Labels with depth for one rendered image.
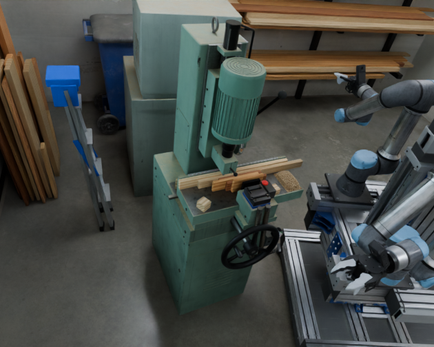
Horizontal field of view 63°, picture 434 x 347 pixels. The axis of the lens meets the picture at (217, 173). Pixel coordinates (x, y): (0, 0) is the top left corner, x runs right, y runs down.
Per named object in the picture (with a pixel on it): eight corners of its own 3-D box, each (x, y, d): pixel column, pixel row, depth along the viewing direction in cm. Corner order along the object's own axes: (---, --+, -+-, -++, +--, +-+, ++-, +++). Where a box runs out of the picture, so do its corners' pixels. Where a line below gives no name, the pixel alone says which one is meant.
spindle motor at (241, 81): (221, 148, 146) (233, 78, 126) (204, 124, 157) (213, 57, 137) (258, 142, 153) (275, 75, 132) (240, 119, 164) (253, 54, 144)
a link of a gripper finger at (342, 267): (326, 284, 106) (354, 279, 108) (332, 270, 102) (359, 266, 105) (322, 275, 108) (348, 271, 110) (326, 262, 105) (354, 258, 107)
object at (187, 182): (179, 189, 167) (180, 182, 163) (178, 186, 168) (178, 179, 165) (285, 167, 190) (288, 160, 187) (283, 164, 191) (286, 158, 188)
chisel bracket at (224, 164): (222, 177, 164) (224, 163, 159) (210, 158, 173) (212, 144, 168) (236, 174, 167) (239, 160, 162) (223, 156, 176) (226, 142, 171)
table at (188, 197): (199, 242, 153) (200, 233, 149) (176, 193, 173) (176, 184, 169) (311, 211, 177) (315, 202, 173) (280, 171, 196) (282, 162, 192)
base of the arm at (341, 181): (358, 179, 204) (365, 166, 197) (366, 198, 192) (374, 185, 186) (333, 177, 202) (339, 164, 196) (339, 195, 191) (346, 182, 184)
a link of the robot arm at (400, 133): (359, 165, 196) (408, 74, 161) (382, 164, 201) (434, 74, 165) (372, 180, 188) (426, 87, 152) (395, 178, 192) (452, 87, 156)
